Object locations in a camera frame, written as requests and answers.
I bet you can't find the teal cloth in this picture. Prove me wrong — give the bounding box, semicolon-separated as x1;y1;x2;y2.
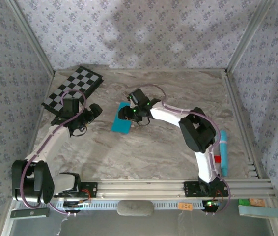
111;102;133;135

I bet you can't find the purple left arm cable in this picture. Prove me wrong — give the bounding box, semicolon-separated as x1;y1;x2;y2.
20;89;89;217

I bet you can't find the orange tag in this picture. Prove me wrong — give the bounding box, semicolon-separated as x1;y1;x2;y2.
178;202;194;211

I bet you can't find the black grey folding chessboard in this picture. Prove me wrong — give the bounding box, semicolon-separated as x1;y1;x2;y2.
42;65;105;118

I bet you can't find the aluminium side rail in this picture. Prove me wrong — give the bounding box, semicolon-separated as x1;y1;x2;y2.
223;71;262;179
20;73;56;180

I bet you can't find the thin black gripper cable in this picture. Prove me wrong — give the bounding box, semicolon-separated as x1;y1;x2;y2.
69;124;88;137
130;118;151;127

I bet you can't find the thin black left gripper cable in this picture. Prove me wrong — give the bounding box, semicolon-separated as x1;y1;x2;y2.
69;124;88;137

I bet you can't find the slotted grey cable duct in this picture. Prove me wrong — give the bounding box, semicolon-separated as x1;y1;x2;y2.
15;199;240;210

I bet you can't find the aluminium frame post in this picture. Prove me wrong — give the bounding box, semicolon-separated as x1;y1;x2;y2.
224;0;275;74
6;0;56;77

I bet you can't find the thin black right gripper cable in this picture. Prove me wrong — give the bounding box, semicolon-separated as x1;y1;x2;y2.
130;118;151;127

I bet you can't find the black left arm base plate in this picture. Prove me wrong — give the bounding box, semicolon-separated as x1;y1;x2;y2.
53;181;98;199

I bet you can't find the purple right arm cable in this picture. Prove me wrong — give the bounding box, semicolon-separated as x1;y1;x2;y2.
139;84;232;217

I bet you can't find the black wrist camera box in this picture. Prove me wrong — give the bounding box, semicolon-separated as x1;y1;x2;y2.
62;97;80;116
128;88;151;109

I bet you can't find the orange small card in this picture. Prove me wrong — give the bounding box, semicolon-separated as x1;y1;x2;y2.
250;198;265;207

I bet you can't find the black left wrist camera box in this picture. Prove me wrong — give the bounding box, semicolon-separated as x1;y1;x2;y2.
62;97;80;116

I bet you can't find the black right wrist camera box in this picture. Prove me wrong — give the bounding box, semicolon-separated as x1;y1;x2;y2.
128;88;151;109

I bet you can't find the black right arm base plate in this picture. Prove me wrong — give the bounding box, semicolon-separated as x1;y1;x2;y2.
183;181;229;198

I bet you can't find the black flat device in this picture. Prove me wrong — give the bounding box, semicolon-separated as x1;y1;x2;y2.
9;207;51;219

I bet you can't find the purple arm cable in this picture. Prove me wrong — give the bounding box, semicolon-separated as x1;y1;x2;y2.
20;89;89;217
139;84;232;217

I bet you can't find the grey oval pad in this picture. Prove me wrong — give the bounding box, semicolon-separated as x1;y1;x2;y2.
116;200;155;217

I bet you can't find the light blue flat box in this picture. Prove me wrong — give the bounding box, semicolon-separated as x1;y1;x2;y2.
238;205;278;219

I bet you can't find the light blue tube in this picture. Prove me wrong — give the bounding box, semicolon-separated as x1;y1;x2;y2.
219;130;230;177

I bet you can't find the aluminium mounting rail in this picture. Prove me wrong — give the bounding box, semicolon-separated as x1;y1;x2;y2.
8;179;276;199

